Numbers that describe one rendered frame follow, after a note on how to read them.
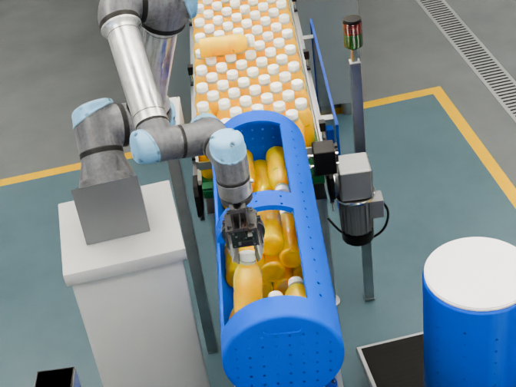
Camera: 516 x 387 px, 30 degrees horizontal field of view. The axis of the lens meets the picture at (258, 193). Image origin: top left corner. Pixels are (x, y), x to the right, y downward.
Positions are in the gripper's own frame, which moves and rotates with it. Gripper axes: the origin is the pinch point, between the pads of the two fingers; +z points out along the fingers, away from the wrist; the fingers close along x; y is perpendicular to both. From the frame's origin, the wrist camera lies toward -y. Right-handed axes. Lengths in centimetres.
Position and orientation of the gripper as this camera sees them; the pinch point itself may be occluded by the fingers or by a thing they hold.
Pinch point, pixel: (247, 256)
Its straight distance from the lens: 227.4
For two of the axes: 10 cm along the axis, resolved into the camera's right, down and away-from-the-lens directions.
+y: 0.6, 5.9, -8.0
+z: 1.3, 7.9, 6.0
